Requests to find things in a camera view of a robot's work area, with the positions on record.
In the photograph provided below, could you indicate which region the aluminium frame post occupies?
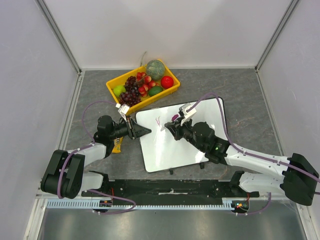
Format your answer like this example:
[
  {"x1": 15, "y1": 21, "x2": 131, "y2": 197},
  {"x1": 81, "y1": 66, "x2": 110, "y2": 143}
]
[
  {"x1": 35, "y1": 0, "x2": 82, "y2": 75},
  {"x1": 254, "y1": 0, "x2": 301, "y2": 72}
]

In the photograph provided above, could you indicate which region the green avocado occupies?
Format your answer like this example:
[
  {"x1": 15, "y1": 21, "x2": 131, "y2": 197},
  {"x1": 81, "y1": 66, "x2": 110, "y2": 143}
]
[{"x1": 148, "y1": 86, "x2": 163, "y2": 97}]

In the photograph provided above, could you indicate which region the yellow plastic tray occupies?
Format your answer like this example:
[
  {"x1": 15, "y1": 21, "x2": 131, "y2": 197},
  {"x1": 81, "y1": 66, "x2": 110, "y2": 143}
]
[{"x1": 106, "y1": 59, "x2": 180, "y2": 115}]

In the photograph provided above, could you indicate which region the yellow candy packet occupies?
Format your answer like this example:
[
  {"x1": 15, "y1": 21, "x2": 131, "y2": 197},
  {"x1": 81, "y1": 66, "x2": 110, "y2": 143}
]
[{"x1": 112, "y1": 137, "x2": 123, "y2": 154}]

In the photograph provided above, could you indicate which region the white marker with pink cap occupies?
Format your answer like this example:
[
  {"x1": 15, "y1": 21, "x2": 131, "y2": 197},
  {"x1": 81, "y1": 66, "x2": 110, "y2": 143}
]
[{"x1": 160, "y1": 114, "x2": 179, "y2": 131}]

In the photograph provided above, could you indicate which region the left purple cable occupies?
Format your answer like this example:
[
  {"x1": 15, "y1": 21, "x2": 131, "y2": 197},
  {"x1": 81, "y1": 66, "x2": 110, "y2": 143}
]
[{"x1": 57, "y1": 100, "x2": 137, "y2": 216}]

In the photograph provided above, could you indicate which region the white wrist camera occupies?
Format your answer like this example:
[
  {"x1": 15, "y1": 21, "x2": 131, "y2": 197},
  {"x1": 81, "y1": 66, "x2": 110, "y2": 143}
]
[
  {"x1": 115, "y1": 103, "x2": 130, "y2": 121},
  {"x1": 179, "y1": 103, "x2": 197, "y2": 126}
]

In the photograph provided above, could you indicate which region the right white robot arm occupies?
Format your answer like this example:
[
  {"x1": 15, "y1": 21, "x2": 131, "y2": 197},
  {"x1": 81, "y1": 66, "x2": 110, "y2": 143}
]
[{"x1": 164, "y1": 117, "x2": 320, "y2": 206}]

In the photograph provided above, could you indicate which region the left aluminium frame post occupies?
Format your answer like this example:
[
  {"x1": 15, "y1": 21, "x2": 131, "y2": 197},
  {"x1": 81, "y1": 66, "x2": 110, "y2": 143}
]
[{"x1": 35, "y1": 0, "x2": 82, "y2": 75}]

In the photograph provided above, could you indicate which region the right aluminium frame post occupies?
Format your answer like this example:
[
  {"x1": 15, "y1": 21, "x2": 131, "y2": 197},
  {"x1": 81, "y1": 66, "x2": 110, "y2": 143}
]
[{"x1": 254, "y1": 0, "x2": 301, "y2": 72}]

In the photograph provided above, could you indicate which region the dark purple grape bunch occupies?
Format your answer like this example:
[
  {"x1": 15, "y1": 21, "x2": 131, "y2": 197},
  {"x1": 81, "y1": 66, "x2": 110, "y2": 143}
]
[{"x1": 119, "y1": 76, "x2": 141, "y2": 107}]

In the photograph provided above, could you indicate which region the green netted melon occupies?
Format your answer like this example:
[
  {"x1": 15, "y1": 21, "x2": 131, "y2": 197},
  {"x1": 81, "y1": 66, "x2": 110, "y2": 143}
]
[{"x1": 146, "y1": 59, "x2": 165, "y2": 81}]

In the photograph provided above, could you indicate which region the white slotted cable duct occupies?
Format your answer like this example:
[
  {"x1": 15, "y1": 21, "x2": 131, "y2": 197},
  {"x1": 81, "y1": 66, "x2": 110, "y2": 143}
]
[{"x1": 46, "y1": 198, "x2": 235, "y2": 211}]

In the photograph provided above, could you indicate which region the white whiteboard black frame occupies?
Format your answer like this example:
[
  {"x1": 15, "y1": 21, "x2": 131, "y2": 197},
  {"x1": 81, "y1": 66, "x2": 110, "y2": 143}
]
[{"x1": 135, "y1": 98, "x2": 227, "y2": 173}]

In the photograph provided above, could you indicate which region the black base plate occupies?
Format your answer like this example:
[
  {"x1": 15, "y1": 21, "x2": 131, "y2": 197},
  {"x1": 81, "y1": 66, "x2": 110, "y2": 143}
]
[{"x1": 98, "y1": 179, "x2": 260, "y2": 204}]

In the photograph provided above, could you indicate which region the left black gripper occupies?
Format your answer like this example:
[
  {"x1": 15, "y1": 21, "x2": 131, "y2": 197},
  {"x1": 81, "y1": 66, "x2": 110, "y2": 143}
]
[{"x1": 109, "y1": 115, "x2": 151, "y2": 140}]

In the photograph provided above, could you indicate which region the purple cable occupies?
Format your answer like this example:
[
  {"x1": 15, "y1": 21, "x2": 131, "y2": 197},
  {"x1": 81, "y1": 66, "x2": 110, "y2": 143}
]
[
  {"x1": 57, "y1": 100, "x2": 137, "y2": 216},
  {"x1": 188, "y1": 92, "x2": 320, "y2": 216}
]

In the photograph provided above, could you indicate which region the red apple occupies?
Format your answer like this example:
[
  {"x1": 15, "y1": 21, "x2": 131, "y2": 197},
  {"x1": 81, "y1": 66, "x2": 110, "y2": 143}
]
[{"x1": 160, "y1": 75, "x2": 174, "y2": 89}]

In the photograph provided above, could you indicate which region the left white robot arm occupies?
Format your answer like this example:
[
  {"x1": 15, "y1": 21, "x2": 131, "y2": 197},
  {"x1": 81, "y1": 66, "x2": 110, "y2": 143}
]
[{"x1": 40, "y1": 115, "x2": 152, "y2": 199}]

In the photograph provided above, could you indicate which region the red peach slices cluster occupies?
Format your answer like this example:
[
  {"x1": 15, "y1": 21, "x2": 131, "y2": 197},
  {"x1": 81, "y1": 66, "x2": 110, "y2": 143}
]
[{"x1": 135, "y1": 72, "x2": 160, "y2": 98}]

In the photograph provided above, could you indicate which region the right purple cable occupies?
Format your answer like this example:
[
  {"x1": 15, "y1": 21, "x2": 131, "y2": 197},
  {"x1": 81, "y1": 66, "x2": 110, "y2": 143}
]
[{"x1": 188, "y1": 92, "x2": 320, "y2": 216}]

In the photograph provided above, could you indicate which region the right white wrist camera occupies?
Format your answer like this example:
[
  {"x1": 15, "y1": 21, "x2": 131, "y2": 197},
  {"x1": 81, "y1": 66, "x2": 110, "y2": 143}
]
[{"x1": 179, "y1": 103, "x2": 197, "y2": 126}]

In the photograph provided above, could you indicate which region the green lime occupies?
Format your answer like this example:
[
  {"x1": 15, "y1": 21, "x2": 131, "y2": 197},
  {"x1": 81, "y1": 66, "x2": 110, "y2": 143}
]
[{"x1": 112, "y1": 85, "x2": 127, "y2": 99}]

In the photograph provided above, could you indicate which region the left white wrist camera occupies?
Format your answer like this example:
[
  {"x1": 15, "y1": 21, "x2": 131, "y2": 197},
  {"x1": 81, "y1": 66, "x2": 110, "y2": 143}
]
[{"x1": 115, "y1": 103, "x2": 130, "y2": 121}]

